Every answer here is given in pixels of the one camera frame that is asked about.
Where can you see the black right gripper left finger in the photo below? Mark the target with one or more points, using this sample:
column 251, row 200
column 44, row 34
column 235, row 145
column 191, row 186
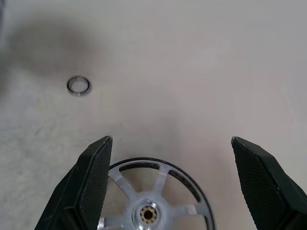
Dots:
column 81, row 187

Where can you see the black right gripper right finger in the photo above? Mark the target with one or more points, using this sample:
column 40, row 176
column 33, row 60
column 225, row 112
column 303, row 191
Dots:
column 266, row 187

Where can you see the silver spoked rotor black rim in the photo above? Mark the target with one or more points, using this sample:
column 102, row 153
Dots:
column 144, row 203

